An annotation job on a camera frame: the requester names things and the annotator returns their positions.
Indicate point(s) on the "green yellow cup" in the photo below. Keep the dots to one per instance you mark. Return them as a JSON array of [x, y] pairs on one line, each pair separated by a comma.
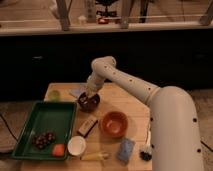
[[54, 95]]

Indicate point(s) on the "white cup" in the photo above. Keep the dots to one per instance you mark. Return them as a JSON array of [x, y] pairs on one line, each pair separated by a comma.
[[76, 145]]

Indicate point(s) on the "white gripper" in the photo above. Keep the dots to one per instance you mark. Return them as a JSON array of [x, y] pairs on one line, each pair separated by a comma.
[[92, 89]]

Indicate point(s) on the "red object on shelf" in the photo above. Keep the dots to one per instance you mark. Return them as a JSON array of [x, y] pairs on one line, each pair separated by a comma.
[[103, 21]]

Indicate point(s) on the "grey cloth piece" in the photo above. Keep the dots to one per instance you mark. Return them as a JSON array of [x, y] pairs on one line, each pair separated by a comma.
[[76, 92]]

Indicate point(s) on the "orange bowl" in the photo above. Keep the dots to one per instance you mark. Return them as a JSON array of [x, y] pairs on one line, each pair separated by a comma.
[[114, 124]]

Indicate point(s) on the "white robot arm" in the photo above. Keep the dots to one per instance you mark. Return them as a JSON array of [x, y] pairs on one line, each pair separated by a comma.
[[175, 136]]

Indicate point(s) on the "dark grape bunch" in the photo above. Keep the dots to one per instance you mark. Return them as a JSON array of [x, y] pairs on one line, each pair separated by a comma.
[[43, 140]]

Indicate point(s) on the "green plastic tray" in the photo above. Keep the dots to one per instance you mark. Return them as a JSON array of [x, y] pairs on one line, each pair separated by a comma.
[[46, 117]]

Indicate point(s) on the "blue sponge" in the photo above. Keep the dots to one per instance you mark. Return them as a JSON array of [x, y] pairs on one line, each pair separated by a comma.
[[125, 150]]

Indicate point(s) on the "orange fruit block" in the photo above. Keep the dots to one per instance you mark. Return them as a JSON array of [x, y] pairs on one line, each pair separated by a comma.
[[58, 150]]

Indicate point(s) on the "wooden black eraser block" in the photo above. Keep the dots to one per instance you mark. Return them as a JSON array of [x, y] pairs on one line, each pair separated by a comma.
[[87, 125]]

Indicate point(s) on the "yellow banana toy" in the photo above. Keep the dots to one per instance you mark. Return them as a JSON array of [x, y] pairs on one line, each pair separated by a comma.
[[100, 156]]

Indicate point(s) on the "black white dish brush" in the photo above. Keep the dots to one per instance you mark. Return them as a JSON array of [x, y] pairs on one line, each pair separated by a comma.
[[146, 150]]

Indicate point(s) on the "purple bowl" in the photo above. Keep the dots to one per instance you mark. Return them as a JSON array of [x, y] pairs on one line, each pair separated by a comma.
[[88, 104]]

